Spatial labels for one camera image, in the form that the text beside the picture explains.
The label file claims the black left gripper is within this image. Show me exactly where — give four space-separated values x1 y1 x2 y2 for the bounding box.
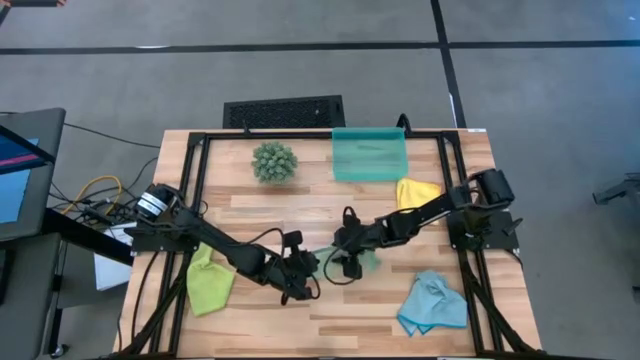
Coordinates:
278 229 322 303

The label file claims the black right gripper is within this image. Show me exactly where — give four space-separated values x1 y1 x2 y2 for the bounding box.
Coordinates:
332 205 385 281

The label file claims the pale green microfiber towel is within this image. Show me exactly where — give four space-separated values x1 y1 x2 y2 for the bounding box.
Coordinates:
310 243 382 279

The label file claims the yellow microfiber towel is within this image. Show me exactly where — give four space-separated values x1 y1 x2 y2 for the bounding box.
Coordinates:
396 177 443 214

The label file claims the teal plastic basket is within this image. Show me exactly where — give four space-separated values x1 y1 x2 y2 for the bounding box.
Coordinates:
331 126 410 183

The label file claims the lime green microfiber towel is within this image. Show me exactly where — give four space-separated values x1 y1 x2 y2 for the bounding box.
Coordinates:
186 242 236 318

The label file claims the light blue microfiber towel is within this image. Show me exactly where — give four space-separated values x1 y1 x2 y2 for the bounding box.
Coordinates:
397 269 469 337

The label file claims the potted artificial green plant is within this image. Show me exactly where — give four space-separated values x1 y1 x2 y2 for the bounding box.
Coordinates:
250 141 299 185

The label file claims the white paper sheet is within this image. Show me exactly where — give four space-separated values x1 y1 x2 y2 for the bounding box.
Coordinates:
93 222 139 292

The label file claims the black desk bar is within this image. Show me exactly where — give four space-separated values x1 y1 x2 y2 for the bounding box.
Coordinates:
42 207 136 266

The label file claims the grey computer monitor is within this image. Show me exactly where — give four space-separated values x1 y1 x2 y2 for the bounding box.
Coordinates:
0 107 67 244

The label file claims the black stand foot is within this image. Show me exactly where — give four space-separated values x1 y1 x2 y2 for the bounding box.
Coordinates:
592 172 640 214

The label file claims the black bar with orange ends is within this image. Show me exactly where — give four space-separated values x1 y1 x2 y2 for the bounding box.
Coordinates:
0 0 66 9

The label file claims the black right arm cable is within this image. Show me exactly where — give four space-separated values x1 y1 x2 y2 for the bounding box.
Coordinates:
322 245 354 287

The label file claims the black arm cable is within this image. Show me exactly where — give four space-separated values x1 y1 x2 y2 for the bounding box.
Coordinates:
248 227 324 301
322 245 354 287

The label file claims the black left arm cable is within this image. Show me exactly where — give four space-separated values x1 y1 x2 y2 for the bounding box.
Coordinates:
248 227 324 301

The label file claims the black aluminium table frame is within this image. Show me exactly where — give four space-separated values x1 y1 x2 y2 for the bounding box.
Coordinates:
113 129 546 360

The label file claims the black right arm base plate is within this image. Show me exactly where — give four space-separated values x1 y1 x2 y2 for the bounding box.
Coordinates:
446 209 524 251

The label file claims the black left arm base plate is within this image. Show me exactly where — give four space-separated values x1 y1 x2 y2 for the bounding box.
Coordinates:
130 219 201 253

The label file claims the black floor cable bundle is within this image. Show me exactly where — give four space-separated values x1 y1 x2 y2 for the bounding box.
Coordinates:
47 122 161 229

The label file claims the yellow cable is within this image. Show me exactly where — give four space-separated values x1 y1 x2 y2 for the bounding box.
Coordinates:
60 174 124 216

